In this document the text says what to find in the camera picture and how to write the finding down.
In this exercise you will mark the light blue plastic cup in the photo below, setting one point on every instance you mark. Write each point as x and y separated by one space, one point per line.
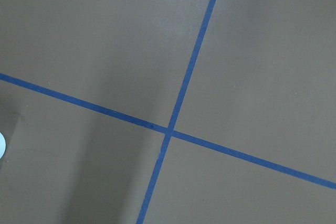
2 145

